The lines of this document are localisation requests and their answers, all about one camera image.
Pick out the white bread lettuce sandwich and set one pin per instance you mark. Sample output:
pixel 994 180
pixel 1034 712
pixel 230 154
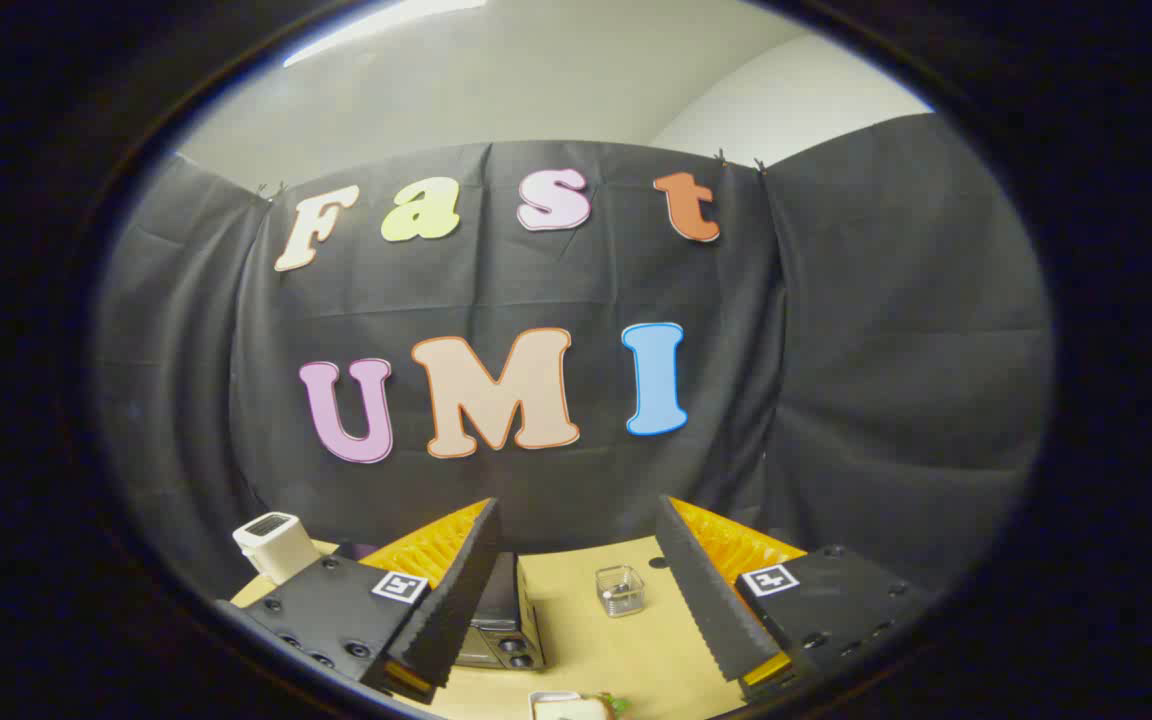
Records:
pixel 576 709

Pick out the black backdrop cloth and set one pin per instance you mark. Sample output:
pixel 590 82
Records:
pixel 836 350

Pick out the clear square holder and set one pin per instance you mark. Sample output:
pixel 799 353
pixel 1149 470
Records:
pixel 621 592

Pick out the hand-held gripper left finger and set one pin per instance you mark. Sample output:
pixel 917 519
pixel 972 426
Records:
pixel 461 590

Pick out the small white plate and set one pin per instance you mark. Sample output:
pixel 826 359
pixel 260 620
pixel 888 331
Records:
pixel 541 700

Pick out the white pop-up toaster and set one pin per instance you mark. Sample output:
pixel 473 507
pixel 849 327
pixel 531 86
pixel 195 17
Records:
pixel 276 545

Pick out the black toaster oven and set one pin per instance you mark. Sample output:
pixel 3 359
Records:
pixel 506 620

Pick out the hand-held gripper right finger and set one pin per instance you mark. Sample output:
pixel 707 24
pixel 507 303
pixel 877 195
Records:
pixel 701 590

